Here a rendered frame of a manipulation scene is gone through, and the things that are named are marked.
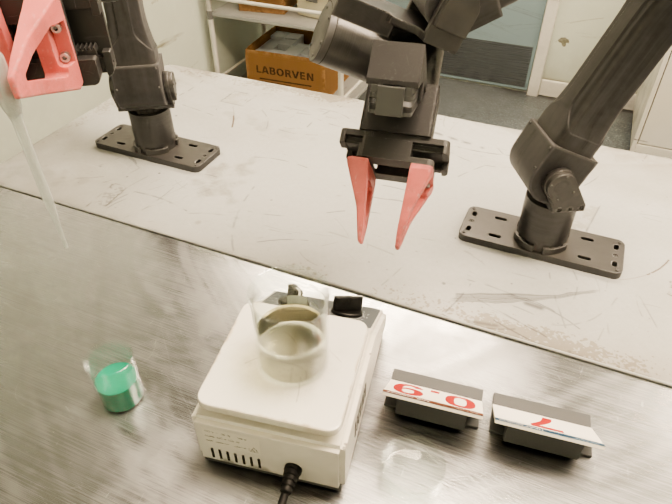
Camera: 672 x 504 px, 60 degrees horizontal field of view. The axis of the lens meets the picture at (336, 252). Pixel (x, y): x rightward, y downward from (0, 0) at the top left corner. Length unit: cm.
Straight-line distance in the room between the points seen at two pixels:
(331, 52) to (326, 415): 32
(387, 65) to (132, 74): 48
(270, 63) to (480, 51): 123
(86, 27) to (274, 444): 35
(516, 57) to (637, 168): 244
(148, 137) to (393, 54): 54
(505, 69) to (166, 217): 280
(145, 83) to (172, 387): 45
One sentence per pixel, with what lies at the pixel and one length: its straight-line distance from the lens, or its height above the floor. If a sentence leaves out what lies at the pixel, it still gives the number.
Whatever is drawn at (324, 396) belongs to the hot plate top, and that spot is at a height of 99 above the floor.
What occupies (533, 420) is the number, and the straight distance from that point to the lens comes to 57.
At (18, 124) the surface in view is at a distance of 44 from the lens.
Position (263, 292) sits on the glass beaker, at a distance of 47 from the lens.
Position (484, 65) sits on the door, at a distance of 346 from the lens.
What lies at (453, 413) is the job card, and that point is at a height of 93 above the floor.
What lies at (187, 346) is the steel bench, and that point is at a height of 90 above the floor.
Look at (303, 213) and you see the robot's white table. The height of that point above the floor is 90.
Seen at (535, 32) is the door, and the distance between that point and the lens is 336.
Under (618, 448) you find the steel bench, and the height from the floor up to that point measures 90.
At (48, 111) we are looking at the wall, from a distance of 221.
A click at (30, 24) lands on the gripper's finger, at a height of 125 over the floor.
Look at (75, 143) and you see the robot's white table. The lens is 106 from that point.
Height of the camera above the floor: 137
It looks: 40 degrees down
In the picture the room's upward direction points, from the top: straight up
